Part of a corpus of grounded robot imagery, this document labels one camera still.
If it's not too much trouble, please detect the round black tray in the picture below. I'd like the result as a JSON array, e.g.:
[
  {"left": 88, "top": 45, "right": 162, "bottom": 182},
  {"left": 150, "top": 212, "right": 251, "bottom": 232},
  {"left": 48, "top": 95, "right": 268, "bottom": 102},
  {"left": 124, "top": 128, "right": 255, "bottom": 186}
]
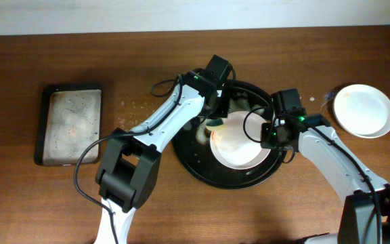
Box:
[{"left": 172, "top": 81, "right": 286, "bottom": 189}]

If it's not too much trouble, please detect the pink-white plate front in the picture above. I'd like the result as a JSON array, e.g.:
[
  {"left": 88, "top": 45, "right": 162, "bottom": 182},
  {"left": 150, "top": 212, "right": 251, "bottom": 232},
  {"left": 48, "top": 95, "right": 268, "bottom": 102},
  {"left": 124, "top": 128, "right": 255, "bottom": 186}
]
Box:
[{"left": 210, "top": 111, "right": 271, "bottom": 170}]

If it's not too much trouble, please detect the grey-green plate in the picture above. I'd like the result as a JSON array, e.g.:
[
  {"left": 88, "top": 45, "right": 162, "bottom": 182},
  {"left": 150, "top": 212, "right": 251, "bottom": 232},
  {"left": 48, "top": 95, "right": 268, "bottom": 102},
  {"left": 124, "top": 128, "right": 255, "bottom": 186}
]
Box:
[{"left": 339, "top": 119, "right": 390, "bottom": 138}]

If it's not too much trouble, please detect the green yellow sponge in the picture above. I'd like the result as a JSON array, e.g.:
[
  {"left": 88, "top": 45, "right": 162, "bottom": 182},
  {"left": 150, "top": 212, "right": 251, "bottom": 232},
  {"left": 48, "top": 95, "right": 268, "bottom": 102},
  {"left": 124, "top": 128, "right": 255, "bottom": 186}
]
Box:
[{"left": 206, "top": 119, "right": 224, "bottom": 131}]

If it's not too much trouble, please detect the black rectangular soap tray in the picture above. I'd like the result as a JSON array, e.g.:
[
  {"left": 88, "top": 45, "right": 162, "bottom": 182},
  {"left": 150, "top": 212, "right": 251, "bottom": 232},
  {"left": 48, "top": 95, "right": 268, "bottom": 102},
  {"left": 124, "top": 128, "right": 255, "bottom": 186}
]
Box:
[{"left": 33, "top": 83, "right": 102, "bottom": 167}]

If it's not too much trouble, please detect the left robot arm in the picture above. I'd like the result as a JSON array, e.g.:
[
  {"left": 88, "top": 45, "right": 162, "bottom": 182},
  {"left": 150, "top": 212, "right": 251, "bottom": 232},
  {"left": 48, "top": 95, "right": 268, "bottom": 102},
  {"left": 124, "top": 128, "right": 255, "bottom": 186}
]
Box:
[{"left": 95, "top": 69, "right": 235, "bottom": 243}]

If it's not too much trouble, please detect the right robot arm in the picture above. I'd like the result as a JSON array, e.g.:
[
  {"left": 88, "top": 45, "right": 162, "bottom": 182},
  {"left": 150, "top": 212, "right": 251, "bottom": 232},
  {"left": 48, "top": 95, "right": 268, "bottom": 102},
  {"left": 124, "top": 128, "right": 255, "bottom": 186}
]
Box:
[{"left": 261, "top": 113, "right": 390, "bottom": 244}]

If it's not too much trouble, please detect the white plate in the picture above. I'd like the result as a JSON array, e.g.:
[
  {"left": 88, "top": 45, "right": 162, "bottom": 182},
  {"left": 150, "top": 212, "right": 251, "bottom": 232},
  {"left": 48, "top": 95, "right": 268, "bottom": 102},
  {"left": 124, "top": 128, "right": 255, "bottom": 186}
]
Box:
[{"left": 332, "top": 84, "right": 390, "bottom": 123}]

